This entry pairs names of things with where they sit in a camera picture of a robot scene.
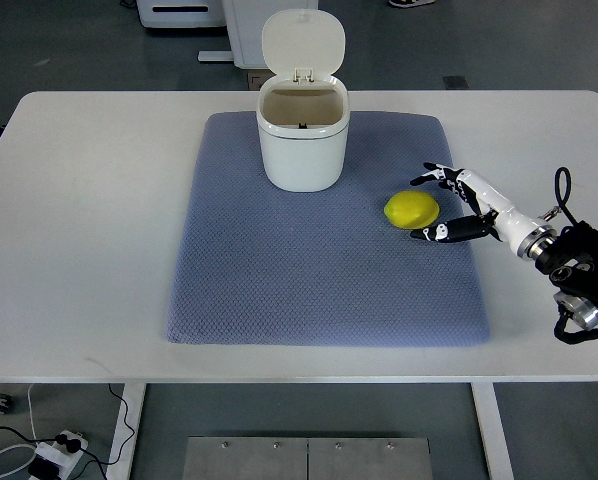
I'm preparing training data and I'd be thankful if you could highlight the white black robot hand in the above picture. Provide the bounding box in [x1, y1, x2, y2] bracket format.
[409, 161, 556, 259]

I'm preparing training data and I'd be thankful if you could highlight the yellow lemon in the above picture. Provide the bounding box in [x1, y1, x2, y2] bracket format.
[383, 190, 440, 230]

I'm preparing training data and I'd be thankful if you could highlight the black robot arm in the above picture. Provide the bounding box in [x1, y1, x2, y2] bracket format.
[535, 167, 598, 345]

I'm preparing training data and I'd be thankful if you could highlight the white trash bin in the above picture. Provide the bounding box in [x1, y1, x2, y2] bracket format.
[256, 9, 350, 193]

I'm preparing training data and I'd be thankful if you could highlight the white table leg right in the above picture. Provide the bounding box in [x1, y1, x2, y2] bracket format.
[471, 382, 514, 480]

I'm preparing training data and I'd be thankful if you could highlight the white table leg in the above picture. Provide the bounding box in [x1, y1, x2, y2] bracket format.
[471, 382, 514, 480]
[106, 383, 147, 480]

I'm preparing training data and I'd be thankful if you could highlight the shoe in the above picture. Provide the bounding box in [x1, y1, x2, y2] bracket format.
[388, 0, 435, 9]

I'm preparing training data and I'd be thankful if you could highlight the blue textured mat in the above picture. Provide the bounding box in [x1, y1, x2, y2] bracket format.
[165, 111, 490, 347]

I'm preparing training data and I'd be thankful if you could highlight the white table leg left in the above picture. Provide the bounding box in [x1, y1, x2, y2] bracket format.
[106, 383, 147, 480]

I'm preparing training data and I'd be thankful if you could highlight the white appliance with slot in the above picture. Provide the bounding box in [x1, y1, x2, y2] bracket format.
[136, 0, 226, 28]

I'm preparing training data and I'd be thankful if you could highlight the white power strip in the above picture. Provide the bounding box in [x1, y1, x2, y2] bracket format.
[27, 430, 89, 480]

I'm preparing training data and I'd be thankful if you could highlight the metal base plate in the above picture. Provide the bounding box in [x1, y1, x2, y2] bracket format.
[183, 437, 433, 479]

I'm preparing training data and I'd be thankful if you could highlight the black power cable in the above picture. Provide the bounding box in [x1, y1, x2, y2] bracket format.
[0, 383, 136, 467]

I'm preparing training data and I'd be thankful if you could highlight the white power cable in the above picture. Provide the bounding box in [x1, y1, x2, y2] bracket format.
[0, 384, 40, 480]

